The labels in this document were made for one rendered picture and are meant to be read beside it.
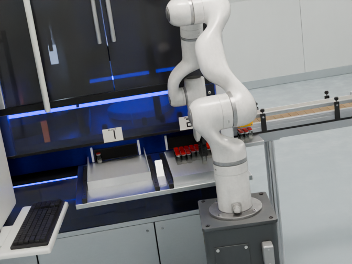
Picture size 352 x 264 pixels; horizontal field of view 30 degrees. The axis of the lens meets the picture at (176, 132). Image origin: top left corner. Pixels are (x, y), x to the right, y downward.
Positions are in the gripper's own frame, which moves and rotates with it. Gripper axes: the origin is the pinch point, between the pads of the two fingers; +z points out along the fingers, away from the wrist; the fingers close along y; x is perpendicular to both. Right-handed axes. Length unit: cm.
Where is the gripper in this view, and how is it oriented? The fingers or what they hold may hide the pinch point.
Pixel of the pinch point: (202, 150)
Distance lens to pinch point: 276.6
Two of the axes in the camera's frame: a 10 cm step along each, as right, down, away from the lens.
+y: 1.2, 2.7, -9.6
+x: 9.8, -1.6, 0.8
